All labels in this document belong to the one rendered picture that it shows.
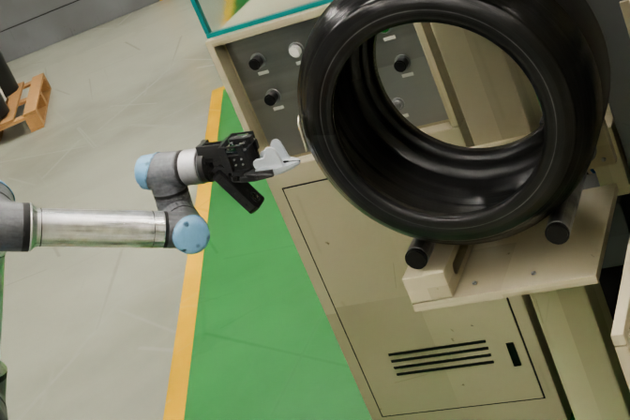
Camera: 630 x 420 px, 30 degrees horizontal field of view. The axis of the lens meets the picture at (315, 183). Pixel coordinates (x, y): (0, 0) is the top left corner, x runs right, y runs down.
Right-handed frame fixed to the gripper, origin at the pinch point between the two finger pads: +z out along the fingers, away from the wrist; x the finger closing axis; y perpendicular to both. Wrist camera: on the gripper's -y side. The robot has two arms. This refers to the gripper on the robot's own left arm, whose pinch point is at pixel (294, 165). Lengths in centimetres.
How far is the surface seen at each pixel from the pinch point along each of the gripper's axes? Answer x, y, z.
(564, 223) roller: -9, -13, 53
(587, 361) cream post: 27, -69, 44
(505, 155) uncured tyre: 15.0, -9.5, 38.6
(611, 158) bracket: 24, -17, 58
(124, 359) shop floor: 121, -130, -154
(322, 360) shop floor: 101, -119, -61
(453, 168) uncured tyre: 14.6, -11.1, 27.3
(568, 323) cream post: 27, -58, 41
